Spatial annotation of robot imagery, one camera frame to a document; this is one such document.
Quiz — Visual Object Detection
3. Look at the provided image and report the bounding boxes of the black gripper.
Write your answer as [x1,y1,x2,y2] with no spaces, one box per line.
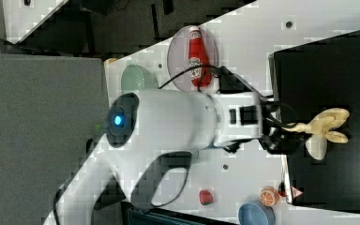
[259,97,305,155]

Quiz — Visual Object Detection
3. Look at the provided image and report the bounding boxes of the peeled yellow banana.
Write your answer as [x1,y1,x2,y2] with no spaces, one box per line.
[285,108,350,160]

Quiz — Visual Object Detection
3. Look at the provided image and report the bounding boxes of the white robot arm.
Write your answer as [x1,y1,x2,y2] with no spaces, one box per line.
[43,89,280,225]

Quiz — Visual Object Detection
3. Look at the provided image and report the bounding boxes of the small red green toy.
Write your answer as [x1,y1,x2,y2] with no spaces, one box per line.
[277,182,287,197]

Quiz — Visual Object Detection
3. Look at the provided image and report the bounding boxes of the orange slice toy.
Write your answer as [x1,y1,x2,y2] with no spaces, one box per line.
[260,187,280,206]

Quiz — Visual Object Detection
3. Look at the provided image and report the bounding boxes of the blue bowl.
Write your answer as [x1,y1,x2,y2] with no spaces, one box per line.
[238,202,276,225]

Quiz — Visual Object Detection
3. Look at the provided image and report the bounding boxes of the red toy strawberry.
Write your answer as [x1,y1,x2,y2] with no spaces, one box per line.
[199,189,214,205]

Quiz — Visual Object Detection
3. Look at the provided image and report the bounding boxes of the red ketchup bottle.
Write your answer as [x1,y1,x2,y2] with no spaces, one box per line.
[188,26,212,88]

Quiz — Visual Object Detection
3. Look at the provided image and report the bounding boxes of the grey round plate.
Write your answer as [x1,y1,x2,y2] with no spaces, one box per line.
[167,25,218,93]

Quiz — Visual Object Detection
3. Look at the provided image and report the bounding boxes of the green colander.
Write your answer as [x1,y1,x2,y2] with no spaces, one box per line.
[121,65,158,94]

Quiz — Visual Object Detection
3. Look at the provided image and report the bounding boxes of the dark blue crate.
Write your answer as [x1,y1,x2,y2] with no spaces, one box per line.
[121,202,236,225]

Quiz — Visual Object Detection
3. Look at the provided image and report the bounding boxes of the green toy fruit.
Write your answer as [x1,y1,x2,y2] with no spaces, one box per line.
[95,124,103,135]

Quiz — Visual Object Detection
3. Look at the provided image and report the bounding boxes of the black cylinder container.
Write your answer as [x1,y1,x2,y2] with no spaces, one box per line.
[94,178,126,210]

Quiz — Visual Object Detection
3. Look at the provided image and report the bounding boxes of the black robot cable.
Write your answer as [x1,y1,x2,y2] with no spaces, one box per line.
[157,64,298,129]

